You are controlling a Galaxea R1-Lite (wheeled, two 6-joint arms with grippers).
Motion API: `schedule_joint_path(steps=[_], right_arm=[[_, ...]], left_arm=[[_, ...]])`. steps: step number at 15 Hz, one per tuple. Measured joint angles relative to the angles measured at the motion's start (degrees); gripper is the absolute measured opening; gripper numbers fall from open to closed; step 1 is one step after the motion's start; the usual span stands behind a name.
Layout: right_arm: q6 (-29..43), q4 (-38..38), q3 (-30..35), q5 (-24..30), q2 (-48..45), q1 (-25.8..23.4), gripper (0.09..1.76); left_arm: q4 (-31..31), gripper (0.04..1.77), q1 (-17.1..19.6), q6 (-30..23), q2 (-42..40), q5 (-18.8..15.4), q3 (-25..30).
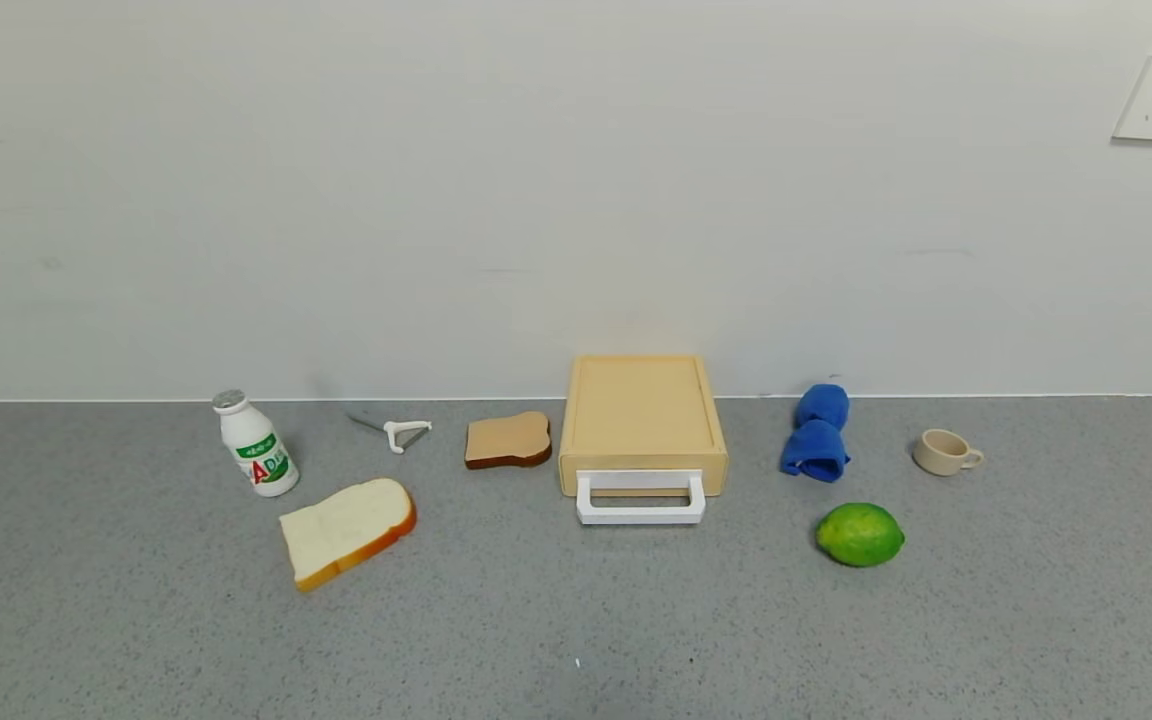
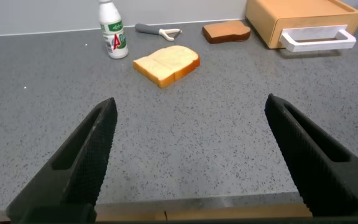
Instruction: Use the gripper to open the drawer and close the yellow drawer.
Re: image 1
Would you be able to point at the yellow drawer case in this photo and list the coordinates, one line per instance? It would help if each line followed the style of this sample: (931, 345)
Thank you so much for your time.
(641, 410)

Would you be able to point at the brown toast slice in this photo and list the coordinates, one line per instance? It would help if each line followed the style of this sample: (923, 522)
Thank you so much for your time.
(506, 438)

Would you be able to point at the white vegetable peeler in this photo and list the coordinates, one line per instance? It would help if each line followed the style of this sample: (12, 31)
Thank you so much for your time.
(399, 432)

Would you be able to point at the blue cloth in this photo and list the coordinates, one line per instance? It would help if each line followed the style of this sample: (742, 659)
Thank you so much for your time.
(816, 445)

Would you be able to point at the white bread slice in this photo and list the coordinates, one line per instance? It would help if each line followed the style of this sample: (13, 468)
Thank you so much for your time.
(344, 528)

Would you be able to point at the green lime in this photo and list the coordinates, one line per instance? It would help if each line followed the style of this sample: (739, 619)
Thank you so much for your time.
(859, 535)

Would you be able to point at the white milk drink bottle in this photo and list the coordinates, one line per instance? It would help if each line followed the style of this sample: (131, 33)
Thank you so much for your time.
(254, 450)

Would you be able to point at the beige cup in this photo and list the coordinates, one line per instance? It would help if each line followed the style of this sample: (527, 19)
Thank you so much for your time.
(941, 452)

